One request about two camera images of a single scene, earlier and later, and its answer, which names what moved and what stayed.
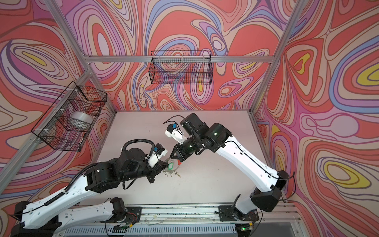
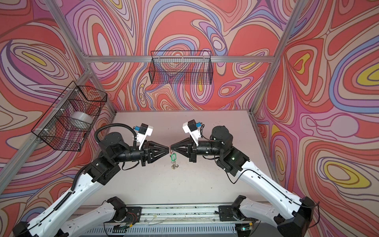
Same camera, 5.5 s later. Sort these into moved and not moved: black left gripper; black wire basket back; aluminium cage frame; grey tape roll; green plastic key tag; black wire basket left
Moved: green plastic key tag; black left gripper
Not moved: aluminium cage frame; black wire basket left; black wire basket back; grey tape roll
